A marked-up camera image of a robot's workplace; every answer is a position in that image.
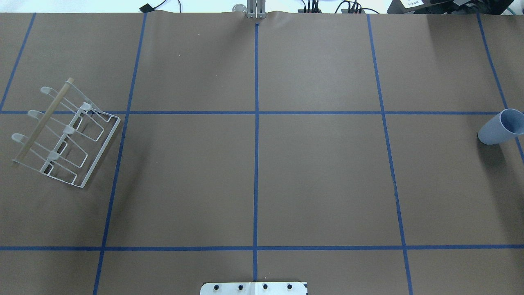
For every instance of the light blue plastic cup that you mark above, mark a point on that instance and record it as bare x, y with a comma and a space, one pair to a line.
506, 125

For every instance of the brown paper table cover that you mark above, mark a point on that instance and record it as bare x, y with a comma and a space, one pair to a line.
339, 150

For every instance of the black usb hub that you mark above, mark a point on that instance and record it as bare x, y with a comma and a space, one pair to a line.
310, 10

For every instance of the small black sensor puck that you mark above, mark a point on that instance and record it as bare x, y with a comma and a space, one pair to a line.
147, 8

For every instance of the aluminium frame post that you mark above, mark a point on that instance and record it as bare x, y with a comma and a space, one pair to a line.
256, 9

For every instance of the white wire cup holder rack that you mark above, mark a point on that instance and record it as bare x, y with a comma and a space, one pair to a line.
69, 139

